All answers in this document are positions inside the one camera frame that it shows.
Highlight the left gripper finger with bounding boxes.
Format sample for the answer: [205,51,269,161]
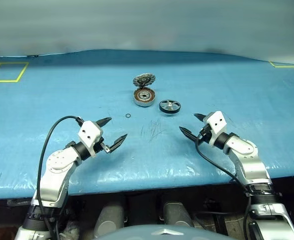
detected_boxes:
[108,133,128,152]
[95,116,112,128]

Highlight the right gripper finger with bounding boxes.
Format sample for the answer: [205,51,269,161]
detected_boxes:
[178,126,200,143]
[193,113,208,123]

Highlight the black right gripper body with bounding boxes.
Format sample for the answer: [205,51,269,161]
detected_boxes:
[198,123,213,145]

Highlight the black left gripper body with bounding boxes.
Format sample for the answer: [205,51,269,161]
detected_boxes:
[93,134,113,155]

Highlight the motor stator housing copper windings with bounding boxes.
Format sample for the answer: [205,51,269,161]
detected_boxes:
[132,88,156,108]

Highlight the grey rounded shape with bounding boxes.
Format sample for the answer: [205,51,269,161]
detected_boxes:
[94,199,126,238]
[161,201,195,228]

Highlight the blue-grey robot chest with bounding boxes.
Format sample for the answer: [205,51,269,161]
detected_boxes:
[93,223,229,240]

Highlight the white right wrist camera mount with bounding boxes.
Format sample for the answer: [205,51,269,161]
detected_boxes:
[203,110,228,146]

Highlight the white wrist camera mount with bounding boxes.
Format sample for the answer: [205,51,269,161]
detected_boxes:
[203,110,228,146]
[77,120,104,158]

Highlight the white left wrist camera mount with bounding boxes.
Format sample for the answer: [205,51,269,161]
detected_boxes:
[77,120,104,158]

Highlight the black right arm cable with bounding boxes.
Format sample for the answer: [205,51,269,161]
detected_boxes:
[194,129,253,240]

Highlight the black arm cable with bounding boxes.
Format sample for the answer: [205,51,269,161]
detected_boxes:
[36,115,85,240]
[194,129,253,240]

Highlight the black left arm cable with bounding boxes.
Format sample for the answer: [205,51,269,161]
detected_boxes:
[36,115,85,240]

